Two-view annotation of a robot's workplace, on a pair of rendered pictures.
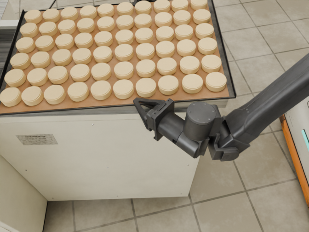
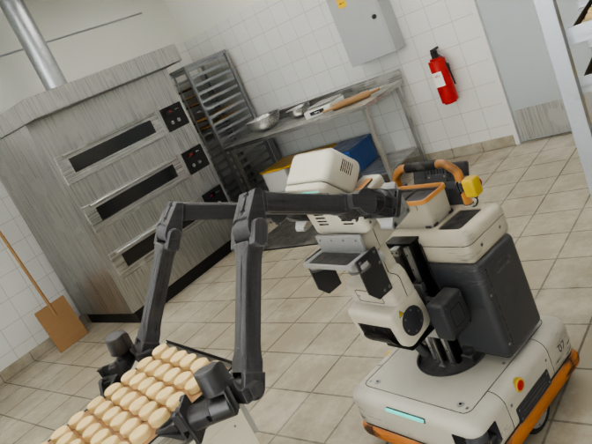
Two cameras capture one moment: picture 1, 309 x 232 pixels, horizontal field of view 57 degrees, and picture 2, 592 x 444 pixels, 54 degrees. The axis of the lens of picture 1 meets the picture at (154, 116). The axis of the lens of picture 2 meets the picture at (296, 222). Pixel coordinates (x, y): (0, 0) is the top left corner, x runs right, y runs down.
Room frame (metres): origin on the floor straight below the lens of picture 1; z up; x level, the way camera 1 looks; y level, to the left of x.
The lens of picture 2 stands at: (-0.89, 0.26, 1.60)
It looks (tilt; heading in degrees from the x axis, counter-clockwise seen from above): 16 degrees down; 329
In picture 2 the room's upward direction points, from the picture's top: 25 degrees counter-clockwise
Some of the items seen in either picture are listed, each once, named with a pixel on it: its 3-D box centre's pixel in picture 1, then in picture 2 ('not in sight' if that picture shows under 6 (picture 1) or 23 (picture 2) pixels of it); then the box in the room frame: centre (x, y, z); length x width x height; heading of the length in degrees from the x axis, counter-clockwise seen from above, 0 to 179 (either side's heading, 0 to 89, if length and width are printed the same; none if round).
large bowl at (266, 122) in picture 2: not in sight; (264, 122); (4.41, -3.12, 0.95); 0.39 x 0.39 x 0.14
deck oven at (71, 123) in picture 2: not in sight; (127, 188); (4.51, -1.49, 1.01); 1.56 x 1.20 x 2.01; 103
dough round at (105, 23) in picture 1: (105, 24); (86, 425); (0.69, 0.14, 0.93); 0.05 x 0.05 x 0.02
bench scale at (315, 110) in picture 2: not in sight; (324, 106); (3.60, -3.30, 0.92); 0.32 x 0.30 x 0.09; 110
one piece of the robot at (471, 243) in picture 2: not in sight; (438, 273); (0.66, -1.16, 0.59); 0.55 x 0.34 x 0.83; 2
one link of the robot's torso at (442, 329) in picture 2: not in sight; (414, 321); (0.58, -0.91, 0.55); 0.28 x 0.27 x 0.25; 2
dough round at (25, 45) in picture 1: (25, 45); not in sight; (0.62, 0.37, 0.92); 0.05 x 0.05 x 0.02
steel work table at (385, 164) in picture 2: not in sight; (321, 151); (3.88, -3.26, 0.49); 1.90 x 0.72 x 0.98; 13
